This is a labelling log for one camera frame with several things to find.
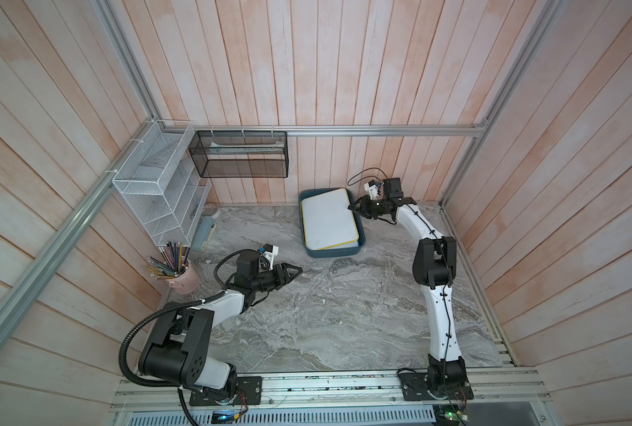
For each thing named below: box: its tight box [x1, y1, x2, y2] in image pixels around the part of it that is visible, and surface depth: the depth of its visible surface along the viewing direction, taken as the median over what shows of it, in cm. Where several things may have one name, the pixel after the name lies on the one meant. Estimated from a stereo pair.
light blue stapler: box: [192, 215, 217, 251], surface depth 106 cm
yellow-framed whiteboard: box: [300, 188, 360, 251], surface depth 109 cm
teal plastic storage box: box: [298, 187, 366, 259], surface depth 105 cm
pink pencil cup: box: [166, 259, 201, 295], surface depth 89 cm
